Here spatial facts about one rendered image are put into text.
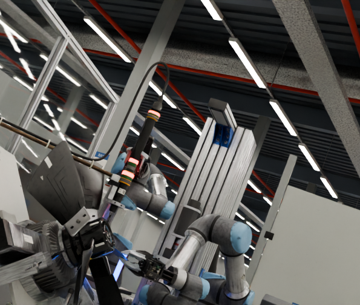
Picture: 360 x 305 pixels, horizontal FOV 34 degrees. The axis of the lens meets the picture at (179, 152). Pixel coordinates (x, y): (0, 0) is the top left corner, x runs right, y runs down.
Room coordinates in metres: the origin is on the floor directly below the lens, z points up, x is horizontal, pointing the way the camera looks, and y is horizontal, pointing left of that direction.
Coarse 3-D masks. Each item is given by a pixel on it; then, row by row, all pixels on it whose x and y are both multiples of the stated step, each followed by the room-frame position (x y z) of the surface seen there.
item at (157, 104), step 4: (160, 96) 2.06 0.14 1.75; (160, 100) 2.06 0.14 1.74; (156, 104) 2.05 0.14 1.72; (160, 104) 2.06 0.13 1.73; (152, 108) 2.08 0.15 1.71; (156, 108) 2.05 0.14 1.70; (160, 108) 2.06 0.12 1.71; (120, 184) 2.06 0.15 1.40; (124, 184) 2.05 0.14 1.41; (120, 188) 2.05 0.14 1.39; (124, 188) 2.06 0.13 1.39; (116, 192) 2.06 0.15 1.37; (120, 192) 2.05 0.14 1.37; (124, 192) 2.06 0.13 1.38; (116, 196) 2.06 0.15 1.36; (120, 196) 2.06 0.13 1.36; (116, 200) 2.06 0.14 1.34; (120, 200) 2.06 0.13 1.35; (112, 204) 2.06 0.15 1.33; (112, 208) 2.06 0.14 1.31; (116, 208) 2.07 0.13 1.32
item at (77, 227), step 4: (84, 208) 1.91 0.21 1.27; (80, 212) 1.91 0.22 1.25; (84, 212) 1.92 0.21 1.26; (76, 216) 1.90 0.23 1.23; (80, 216) 1.91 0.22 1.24; (88, 216) 1.94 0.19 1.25; (72, 220) 1.90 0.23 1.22; (80, 220) 1.92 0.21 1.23; (84, 220) 1.93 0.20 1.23; (88, 220) 1.94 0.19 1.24; (68, 224) 1.89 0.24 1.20; (72, 224) 1.90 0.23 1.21; (76, 224) 1.91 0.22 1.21; (80, 224) 1.93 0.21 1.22; (84, 224) 1.94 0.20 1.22; (68, 228) 1.90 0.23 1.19; (76, 228) 1.92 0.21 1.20; (80, 228) 1.93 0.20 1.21; (68, 232) 1.91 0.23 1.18; (72, 232) 1.92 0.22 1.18; (76, 232) 1.92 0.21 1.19
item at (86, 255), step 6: (84, 252) 1.65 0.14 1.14; (90, 252) 1.74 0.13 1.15; (84, 258) 1.65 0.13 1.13; (84, 264) 1.66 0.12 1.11; (78, 270) 1.89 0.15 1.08; (84, 270) 1.68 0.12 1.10; (78, 276) 1.85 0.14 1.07; (84, 276) 1.71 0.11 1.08; (78, 282) 1.81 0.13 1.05; (78, 288) 1.77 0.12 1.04; (78, 294) 1.66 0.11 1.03; (78, 300) 1.67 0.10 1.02
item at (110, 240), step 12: (84, 228) 1.93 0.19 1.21; (96, 228) 1.92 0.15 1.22; (108, 228) 2.01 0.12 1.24; (72, 240) 1.94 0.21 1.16; (84, 240) 1.92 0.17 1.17; (96, 240) 1.91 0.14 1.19; (108, 240) 1.95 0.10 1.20; (72, 252) 1.92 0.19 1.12; (96, 252) 1.94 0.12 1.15; (108, 252) 1.96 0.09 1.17
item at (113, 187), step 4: (112, 176) 2.04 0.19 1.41; (116, 176) 2.04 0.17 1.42; (112, 180) 2.04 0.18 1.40; (116, 180) 2.05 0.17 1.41; (112, 184) 2.04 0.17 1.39; (116, 184) 2.04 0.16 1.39; (112, 188) 2.05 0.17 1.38; (116, 188) 2.05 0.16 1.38; (108, 192) 2.06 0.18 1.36; (112, 192) 2.05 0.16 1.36; (108, 196) 2.05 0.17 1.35; (112, 196) 2.05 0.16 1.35; (108, 200) 2.05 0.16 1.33; (112, 200) 2.04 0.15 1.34; (116, 204) 2.04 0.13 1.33; (120, 204) 2.04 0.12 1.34
